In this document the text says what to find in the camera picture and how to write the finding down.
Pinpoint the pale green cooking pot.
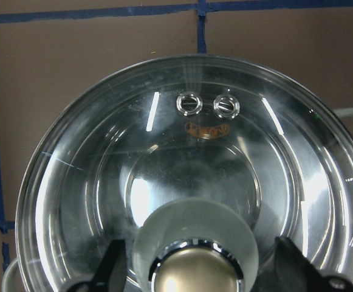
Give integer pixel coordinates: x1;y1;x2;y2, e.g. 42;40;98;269
1;108;353;292

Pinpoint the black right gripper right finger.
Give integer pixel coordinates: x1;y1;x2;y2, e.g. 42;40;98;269
273;237;340;291

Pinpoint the glass pot lid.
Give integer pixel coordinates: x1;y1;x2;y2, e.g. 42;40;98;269
15;55;353;291

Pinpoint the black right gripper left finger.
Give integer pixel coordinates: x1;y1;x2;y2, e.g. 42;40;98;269
88;239;127;291

